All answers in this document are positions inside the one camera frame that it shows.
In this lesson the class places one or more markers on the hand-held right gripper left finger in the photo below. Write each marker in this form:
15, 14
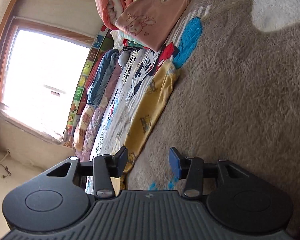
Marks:
121, 161

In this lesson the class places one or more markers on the yellow cartoon pillow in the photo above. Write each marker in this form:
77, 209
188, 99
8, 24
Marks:
83, 125

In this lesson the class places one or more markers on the dark striped garment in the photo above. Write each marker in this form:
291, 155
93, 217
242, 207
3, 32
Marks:
130, 48

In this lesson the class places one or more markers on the printed cartoon blanket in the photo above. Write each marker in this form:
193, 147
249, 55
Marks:
227, 92

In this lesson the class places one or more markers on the red pillow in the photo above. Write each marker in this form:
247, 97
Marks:
92, 76

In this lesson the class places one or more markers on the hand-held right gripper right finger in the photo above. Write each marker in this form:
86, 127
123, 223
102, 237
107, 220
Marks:
175, 162

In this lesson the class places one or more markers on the clear plastic window sheet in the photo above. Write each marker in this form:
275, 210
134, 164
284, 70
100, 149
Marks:
27, 127

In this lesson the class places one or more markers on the colourful alphabet foam mat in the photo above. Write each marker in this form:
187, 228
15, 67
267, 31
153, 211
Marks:
81, 85

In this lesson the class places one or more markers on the blue folded quilt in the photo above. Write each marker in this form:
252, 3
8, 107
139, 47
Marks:
102, 77

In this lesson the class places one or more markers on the pink folded quilt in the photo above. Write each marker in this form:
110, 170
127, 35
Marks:
110, 5

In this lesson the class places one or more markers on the grey plush toy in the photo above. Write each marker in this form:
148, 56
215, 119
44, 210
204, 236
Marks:
122, 58

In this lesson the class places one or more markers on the yellow printed pants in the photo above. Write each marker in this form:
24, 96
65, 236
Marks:
145, 115

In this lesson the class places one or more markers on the mint green garment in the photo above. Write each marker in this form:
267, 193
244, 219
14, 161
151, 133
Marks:
133, 40

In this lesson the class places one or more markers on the pink printed shirt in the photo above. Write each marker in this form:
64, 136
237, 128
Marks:
152, 17

